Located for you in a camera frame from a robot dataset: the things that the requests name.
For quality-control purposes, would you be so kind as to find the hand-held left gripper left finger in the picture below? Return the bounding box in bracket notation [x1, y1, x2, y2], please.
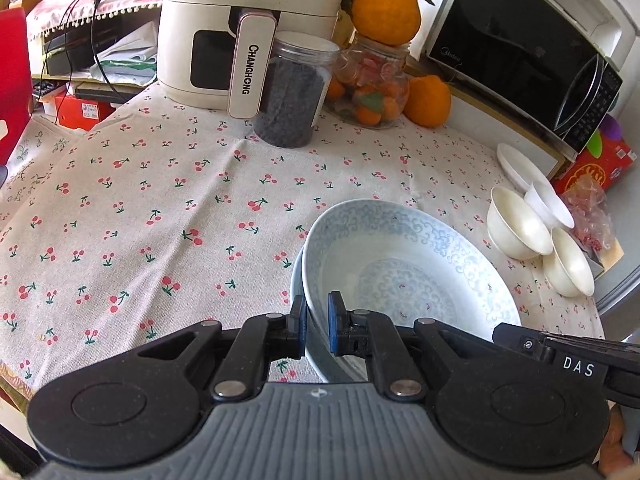
[135, 295, 307, 403]

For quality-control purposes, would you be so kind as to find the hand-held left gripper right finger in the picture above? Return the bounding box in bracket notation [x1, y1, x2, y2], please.
[327, 291, 501, 403]

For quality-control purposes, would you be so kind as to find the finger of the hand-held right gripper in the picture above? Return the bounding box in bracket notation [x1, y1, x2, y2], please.
[492, 322, 608, 378]

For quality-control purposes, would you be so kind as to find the blue patterned porcelain bowl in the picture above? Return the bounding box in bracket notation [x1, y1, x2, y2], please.
[300, 199, 523, 383]

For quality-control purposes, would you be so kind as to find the white bowl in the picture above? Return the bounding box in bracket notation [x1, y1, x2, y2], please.
[523, 181, 575, 231]
[487, 186, 554, 261]
[542, 227, 596, 297]

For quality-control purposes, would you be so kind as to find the light blue plate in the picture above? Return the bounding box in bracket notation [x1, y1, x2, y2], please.
[289, 251, 306, 308]

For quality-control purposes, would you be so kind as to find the clear plastic bag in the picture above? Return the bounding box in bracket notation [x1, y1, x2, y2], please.
[564, 176, 613, 261]

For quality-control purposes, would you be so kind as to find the grey refrigerator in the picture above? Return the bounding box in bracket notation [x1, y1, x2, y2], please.
[595, 30, 640, 346]

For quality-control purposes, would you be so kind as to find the small white plate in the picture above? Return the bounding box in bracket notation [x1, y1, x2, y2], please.
[496, 143, 556, 196]

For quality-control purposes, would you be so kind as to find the red printed box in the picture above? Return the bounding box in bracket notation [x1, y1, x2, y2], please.
[552, 132, 637, 196]

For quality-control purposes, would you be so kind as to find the cherry print tablecloth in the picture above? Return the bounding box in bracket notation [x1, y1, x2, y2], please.
[0, 82, 603, 401]

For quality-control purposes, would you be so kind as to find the plastic jar with dark contents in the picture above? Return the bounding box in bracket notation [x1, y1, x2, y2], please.
[252, 31, 341, 149]

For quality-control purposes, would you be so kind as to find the white wooden microwave stand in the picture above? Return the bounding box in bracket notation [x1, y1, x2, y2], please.
[405, 55, 577, 181]

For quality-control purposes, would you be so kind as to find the glass jar of small oranges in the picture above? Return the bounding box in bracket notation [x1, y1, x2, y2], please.
[327, 35, 412, 130]

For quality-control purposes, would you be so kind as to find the black microwave oven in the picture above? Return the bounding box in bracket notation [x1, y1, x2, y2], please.
[425, 0, 624, 153]

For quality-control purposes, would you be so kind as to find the small red box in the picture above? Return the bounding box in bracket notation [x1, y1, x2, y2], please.
[55, 92, 117, 122]

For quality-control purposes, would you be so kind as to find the plant embroidered cloth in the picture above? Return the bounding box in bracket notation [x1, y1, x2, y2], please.
[0, 114, 83, 226]

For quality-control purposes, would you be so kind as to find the large orange with leaves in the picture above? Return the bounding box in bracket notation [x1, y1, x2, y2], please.
[342, 0, 437, 47]

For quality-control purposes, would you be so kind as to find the stack of papers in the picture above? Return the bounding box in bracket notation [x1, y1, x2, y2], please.
[92, 22, 160, 86]

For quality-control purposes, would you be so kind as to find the white air fryer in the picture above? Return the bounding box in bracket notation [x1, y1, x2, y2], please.
[156, 0, 352, 119]

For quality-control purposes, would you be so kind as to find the white printer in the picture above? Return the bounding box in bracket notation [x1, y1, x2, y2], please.
[530, 0, 640, 68]

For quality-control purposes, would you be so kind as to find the red board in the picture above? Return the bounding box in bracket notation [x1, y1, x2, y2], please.
[0, 7, 34, 168]

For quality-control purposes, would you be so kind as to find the floral cloth cover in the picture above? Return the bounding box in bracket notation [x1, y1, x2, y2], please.
[25, 0, 167, 43]

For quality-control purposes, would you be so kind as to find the black cable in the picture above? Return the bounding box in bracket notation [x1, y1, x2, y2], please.
[42, 0, 132, 107]

